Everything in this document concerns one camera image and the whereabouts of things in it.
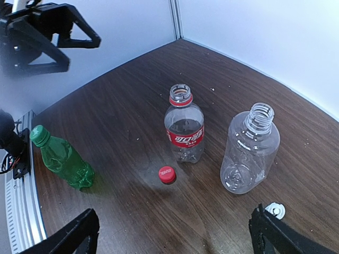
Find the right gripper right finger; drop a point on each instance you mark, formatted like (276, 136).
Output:
(271, 235)

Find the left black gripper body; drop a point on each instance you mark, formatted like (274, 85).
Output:
(8, 17)

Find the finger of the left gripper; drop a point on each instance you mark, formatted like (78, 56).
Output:
(27, 44)
(59, 19)

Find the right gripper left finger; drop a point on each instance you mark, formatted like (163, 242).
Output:
(78, 236)

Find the white bottle cap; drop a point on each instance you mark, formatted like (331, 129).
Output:
(277, 210)

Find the green plastic bottle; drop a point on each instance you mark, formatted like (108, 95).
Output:
(60, 157)

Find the clear wide plastic bottle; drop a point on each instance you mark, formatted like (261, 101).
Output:
(252, 144)

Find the green bottle cap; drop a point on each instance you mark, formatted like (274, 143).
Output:
(39, 135)

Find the red bottle cap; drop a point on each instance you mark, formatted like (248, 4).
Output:
(167, 175)

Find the red label cola bottle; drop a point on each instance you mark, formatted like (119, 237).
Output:
(184, 124)

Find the aluminium front rail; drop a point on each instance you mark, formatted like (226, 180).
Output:
(23, 212)

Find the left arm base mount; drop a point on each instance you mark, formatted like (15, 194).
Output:
(17, 145)

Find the left corner aluminium post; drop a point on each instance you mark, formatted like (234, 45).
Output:
(176, 16)

